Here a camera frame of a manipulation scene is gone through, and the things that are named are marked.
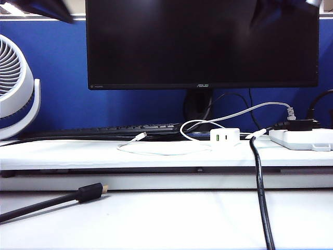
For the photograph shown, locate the white Type-C charging cable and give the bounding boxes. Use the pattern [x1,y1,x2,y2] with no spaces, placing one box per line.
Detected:
[116,119,267,156]

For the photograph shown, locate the white charging base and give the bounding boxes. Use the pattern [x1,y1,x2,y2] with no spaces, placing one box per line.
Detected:
[210,128,240,146]

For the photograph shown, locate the black monitor stand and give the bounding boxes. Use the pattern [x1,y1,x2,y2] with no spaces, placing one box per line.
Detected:
[183,90,215,132]

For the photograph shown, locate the black Logitech keyboard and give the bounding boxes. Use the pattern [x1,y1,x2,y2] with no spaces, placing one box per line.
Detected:
[20,122,188,140]

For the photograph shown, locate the black ASUS computer monitor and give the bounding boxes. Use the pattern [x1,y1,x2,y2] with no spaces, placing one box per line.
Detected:
[85,0,320,91]

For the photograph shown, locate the blue office partition panel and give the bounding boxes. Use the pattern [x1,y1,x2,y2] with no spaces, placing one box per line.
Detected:
[0,15,333,131]

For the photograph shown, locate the white power strip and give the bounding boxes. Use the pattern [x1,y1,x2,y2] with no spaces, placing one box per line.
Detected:
[268,128,333,152]

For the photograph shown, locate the white desk fan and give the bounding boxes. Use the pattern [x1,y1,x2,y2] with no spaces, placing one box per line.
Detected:
[0,34,42,141]

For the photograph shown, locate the ceiling light panel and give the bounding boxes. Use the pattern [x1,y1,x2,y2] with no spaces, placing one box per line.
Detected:
[0,1,27,17]

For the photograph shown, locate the thin black monitor cable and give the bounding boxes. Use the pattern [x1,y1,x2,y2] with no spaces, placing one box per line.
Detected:
[208,88,262,131]

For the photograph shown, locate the black HDMI cable gold plug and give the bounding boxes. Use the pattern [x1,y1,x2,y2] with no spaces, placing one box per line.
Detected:
[0,182,109,224]

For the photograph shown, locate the thick black power cable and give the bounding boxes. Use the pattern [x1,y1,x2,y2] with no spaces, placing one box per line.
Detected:
[249,119,314,250]

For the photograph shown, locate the grey braided network cable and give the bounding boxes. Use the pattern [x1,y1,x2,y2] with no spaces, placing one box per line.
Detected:
[182,102,297,133]

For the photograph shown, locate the black plug with looped cable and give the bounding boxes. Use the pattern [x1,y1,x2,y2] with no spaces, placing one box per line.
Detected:
[305,89,333,123]

